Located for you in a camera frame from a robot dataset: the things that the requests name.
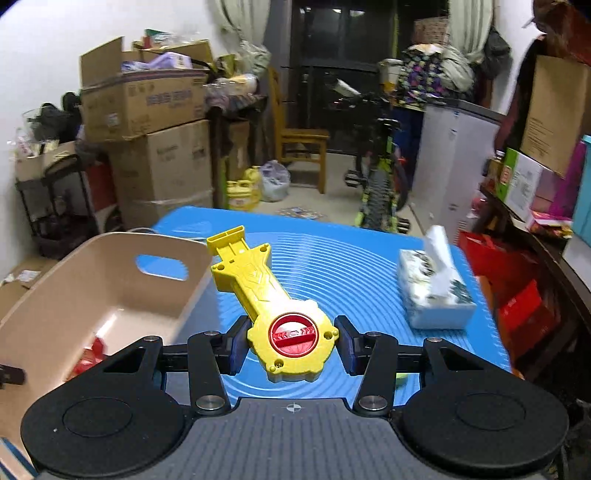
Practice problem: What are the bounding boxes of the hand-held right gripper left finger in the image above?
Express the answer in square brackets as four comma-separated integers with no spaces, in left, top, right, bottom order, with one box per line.
[103,316,253,414]

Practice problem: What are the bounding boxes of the dark wooden side table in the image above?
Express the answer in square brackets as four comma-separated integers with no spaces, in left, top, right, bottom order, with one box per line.
[479,178,591,407]

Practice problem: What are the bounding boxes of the pale curtain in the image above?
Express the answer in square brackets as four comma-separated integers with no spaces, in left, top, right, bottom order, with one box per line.
[213,0,274,88]
[445,0,498,81]

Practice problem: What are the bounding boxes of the red shiny packet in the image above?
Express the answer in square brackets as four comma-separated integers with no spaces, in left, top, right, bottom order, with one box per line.
[73,336,112,376]

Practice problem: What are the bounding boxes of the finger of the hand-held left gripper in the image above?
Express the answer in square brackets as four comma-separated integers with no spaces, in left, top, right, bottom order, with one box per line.
[0,364,25,387]

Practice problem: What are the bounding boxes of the plain brown cardboard box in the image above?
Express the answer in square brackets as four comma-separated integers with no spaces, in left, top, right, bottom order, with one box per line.
[520,54,591,179]

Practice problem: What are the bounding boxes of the large stacked cardboard box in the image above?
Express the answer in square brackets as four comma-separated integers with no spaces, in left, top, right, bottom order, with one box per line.
[79,37,209,143]

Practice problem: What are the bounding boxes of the colourful patterned garment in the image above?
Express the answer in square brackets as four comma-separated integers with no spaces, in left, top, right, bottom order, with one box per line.
[398,43,452,110]

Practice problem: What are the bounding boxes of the wooden chair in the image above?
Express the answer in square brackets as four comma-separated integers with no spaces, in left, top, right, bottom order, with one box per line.
[270,69,331,195]

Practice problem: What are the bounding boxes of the printed tissue pack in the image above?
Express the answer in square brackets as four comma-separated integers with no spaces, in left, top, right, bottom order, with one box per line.
[397,225,478,330]

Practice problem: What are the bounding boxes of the green red bicycle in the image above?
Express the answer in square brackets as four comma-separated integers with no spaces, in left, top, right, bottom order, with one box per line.
[330,78,413,232]

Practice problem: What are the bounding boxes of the white cabinet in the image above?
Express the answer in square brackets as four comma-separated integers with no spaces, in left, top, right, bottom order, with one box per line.
[411,99,505,241]

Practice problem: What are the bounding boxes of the blue measuring mat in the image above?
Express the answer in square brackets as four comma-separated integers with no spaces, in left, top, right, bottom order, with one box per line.
[0,206,512,480]

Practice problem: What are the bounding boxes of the yellow toy launcher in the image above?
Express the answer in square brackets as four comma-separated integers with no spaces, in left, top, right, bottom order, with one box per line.
[206,225,338,384]

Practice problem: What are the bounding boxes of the beige plastic bin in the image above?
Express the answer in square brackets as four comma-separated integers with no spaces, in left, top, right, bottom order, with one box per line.
[0,232,212,446]

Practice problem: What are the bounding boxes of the green white red-label box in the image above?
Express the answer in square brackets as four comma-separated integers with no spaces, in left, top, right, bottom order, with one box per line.
[502,148,556,222]

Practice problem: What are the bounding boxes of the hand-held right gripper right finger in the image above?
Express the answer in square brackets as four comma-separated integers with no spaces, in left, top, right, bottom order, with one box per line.
[334,315,502,414]

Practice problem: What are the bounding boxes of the tape wrapped cardboard box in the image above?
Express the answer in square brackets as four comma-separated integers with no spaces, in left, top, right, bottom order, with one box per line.
[108,119,214,228]

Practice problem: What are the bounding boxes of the red shopping bag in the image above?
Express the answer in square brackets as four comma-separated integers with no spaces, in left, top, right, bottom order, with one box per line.
[457,231,561,367]

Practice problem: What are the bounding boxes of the yellow plastic jug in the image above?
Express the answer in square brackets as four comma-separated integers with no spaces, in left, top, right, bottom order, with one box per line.
[225,167,263,211]

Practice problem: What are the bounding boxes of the translucent plastic bag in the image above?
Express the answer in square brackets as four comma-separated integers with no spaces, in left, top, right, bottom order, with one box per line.
[259,160,292,203]

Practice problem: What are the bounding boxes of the black shelf rack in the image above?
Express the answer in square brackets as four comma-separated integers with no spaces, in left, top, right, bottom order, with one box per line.
[14,154,117,260]

